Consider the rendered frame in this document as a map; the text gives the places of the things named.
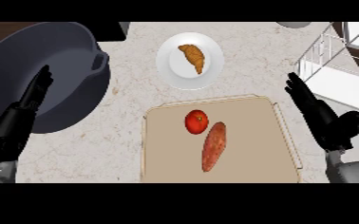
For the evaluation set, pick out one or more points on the red tomato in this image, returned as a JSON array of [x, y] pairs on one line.
[[197, 121]]

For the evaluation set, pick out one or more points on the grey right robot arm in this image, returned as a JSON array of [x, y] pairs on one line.
[[342, 167]]

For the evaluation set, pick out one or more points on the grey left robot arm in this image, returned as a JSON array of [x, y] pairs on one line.
[[6, 171]]

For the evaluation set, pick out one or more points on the grey round object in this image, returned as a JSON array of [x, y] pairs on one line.
[[293, 24]]

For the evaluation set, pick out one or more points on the beige tray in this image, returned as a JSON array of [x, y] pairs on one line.
[[247, 145]]

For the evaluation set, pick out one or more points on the orange sweet potato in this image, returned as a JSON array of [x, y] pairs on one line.
[[215, 147]]

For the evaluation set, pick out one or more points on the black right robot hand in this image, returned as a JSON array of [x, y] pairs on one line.
[[322, 120]]

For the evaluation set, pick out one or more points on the dark appliance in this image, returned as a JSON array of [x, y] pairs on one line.
[[111, 31]]

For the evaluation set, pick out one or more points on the brown croissant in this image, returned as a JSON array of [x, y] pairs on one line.
[[194, 57]]

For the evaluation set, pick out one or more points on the dark grey pan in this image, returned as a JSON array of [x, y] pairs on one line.
[[57, 76]]

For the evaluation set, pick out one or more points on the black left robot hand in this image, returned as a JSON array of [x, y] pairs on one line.
[[21, 114]]

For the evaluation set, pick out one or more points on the white plate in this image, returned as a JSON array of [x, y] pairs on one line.
[[189, 60]]

